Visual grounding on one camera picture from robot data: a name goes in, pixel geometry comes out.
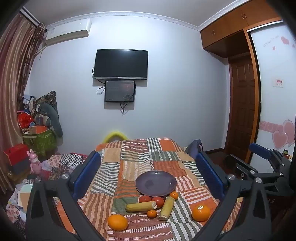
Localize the large orange with sticker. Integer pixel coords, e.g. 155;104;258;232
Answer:
192;204;211;222

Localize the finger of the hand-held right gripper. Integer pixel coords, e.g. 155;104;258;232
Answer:
249;142;292;173
224;154;292;201

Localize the white wardrobe door with hearts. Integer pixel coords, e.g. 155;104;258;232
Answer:
248;20;296;161

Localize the plain large orange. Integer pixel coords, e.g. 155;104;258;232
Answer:
107;214;129;231

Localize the grey plush toy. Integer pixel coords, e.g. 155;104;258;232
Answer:
36;102;63;138

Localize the wooden overhead cabinet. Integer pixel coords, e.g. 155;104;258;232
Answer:
200;0;282;59

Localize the checkered patchwork quilt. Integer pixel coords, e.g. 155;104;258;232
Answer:
5;152;89;239

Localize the green storage box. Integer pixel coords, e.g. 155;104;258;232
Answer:
22;127;57;156

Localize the blue chair back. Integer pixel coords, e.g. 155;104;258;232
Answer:
184;139;204;159

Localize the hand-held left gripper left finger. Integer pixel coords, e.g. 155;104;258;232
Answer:
25;150;109;241

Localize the red plastic bag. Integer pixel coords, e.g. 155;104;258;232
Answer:
18;113;36;128

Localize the purple round plate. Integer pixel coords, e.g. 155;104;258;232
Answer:
135;171;177;197

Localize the striped patchwork blanket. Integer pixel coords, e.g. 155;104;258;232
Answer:
53;138;241;241

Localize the small black wall monitor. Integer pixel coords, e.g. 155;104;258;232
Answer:
105;80;136;103

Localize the greenish sugarcane piece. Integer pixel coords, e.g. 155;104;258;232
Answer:
158;196;175;221

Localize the striped brown curtain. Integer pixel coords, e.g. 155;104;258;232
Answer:
0;11;47;193

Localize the pink toy rabbit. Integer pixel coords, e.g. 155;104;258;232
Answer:
27;149;42;174

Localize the white air conditioner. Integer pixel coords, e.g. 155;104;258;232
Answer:
45;19;92;46

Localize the yellow sugarcane piece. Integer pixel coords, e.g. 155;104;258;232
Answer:
125;201;158;212

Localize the red box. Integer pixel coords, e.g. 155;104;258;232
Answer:
3;144;31;167

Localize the black wall television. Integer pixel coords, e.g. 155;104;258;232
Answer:
93;49;149;80

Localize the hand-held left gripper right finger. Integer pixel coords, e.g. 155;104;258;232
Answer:
190;151;277;241

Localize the brown wooden door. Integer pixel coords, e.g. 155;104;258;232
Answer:
228;57;259;151

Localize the yellow foam ring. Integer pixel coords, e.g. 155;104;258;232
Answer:
103;131;128;143

